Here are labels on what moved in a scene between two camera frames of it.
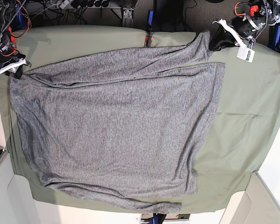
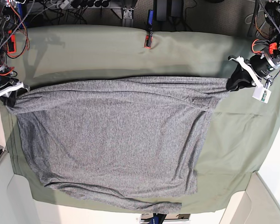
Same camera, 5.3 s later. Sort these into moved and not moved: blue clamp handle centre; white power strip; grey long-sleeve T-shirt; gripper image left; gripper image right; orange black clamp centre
Moved: gripper image right; grey long-sleeve T-shirt; gripper image left
Not moved: white power strip; orange black clamp centre; blue clamp handle centre
